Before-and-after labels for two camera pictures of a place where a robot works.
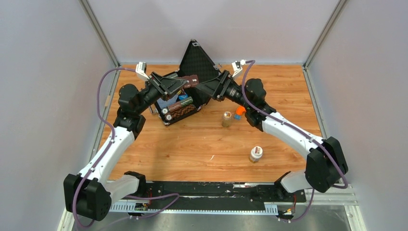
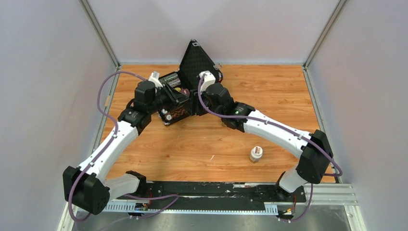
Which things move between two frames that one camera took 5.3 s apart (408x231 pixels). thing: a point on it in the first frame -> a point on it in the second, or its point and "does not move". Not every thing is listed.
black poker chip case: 197,68 does not move
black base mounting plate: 186,195 does not move
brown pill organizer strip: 192,81 -> 185,91
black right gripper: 219,85 -> 195,109
